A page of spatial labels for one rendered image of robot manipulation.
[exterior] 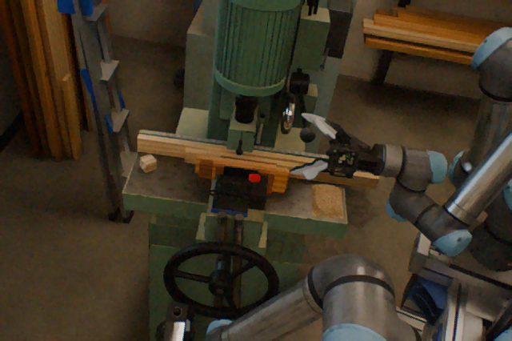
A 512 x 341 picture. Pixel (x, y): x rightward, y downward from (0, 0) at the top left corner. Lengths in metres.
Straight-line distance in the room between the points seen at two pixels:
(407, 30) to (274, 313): 2.52
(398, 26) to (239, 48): 2.16
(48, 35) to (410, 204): 1.82
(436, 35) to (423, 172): 2.15
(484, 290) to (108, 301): 1.43
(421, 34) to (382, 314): 2.63
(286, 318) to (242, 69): 0.57
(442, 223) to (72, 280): 1.61
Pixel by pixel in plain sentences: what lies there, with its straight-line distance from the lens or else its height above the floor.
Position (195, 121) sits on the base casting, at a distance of 1.84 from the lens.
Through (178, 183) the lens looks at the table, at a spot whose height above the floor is 0.90.
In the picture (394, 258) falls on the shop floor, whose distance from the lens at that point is 2.67.
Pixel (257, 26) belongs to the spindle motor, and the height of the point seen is 1.38.
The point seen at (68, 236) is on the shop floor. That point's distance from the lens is 2.55.
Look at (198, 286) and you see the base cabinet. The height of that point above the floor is 0.55.
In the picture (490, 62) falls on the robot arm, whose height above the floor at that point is 1.38.
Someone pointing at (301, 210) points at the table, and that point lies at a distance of 1.42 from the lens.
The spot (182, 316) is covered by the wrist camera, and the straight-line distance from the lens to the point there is 1.22.
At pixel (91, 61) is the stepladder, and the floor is 0.84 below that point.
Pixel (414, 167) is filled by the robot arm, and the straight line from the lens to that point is 1.25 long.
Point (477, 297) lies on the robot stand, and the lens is 1.65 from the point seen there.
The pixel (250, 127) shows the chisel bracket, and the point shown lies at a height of 1.07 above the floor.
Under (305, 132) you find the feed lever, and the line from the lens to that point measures 1.13.
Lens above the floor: 1.88
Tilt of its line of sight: 40 degrees down
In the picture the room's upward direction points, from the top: 10 degrees clockwise
